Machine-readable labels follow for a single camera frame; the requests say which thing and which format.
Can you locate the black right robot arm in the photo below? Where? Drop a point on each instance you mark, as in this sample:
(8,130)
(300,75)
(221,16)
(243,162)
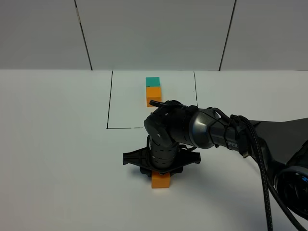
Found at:
(175,130)

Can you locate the orange template block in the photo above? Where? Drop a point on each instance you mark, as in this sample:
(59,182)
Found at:
(153,93)

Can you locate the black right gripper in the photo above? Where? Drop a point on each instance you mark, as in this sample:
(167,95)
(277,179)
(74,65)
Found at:
(162,160)

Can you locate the teal template block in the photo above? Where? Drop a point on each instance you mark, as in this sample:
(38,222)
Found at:
(152,82)

